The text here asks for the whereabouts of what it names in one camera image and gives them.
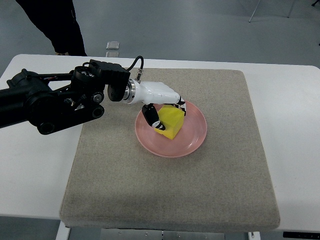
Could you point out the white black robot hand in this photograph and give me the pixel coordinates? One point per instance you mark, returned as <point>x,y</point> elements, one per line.
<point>150,93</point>

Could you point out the yellow foam block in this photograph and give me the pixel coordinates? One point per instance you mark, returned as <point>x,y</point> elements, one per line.
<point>172,118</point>

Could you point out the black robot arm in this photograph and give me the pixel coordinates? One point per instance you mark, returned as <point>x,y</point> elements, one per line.
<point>58,101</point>

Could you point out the pink plate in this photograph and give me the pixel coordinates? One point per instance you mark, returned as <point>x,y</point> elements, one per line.
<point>189,138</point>

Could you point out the metal floor socket plate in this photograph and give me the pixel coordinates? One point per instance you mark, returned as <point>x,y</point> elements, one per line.
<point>112,49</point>

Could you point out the beige felt mat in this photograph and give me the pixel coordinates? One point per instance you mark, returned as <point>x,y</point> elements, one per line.
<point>223,186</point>

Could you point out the dark trouser leg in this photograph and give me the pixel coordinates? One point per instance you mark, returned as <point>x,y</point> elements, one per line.
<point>56,19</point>

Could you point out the grey metal stand legs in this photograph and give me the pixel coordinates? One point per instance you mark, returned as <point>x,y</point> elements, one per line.
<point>287,9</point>

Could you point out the white table leg frame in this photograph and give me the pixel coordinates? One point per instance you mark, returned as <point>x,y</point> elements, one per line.
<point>63,233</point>

